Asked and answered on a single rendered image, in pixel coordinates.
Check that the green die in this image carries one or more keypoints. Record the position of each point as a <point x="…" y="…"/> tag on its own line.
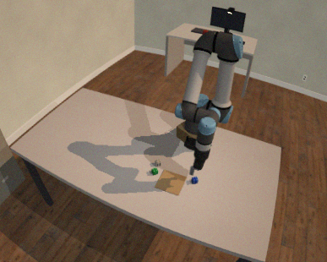
<point x="154" y="171"/>

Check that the tan square mat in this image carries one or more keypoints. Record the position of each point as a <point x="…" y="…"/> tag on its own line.
<point x="171" y="182"/>

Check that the blue die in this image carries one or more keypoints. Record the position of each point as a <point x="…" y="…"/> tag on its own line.
<point x="194" y="180"/>

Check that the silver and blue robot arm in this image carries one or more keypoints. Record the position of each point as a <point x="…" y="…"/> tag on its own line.
<point x="229" y="49"/>

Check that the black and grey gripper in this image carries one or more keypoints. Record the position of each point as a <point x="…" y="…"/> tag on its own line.
<point x="201" y="153"/>

